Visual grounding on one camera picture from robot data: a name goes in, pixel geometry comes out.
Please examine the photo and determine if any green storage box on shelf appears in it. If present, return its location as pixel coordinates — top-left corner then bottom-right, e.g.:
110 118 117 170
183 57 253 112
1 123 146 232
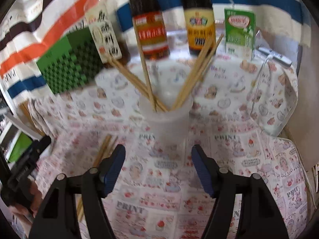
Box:
8 133 32 163

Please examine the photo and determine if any translucent white plastic cup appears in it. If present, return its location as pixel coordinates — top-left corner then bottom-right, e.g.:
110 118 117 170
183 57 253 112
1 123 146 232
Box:
138 96 193 146

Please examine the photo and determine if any green checkered box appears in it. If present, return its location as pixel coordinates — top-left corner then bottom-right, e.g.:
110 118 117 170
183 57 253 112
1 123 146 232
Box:
36 27 104 94

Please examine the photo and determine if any printed bear tablecloth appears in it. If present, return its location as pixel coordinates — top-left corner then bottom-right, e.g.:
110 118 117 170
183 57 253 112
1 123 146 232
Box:
28 47 308 238

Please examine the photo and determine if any white power bank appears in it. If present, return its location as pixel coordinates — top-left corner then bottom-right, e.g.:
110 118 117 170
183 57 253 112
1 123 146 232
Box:
257 46 292 67

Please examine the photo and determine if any striped Paris cloth backdrop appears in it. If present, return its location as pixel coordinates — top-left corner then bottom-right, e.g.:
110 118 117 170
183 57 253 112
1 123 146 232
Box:
1 0 311 105

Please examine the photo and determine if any clear cooking wine bottle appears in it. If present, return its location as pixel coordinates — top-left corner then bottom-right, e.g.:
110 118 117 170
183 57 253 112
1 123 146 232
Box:
84 0 130 65

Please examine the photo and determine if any green milk drink carton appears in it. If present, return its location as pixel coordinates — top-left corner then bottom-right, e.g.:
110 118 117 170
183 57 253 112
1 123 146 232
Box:
224 0 256 60

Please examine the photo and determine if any red cap oil bottle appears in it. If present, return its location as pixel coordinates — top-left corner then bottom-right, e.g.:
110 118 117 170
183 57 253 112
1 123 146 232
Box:
129 0 170 60

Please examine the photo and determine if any dark oyster sauce bottle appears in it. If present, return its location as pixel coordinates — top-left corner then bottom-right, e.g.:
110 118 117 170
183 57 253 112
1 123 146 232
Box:
181 0 216 56

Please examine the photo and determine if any white charging cable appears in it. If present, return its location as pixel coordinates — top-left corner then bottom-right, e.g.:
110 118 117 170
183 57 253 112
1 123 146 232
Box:
249 53 275 115

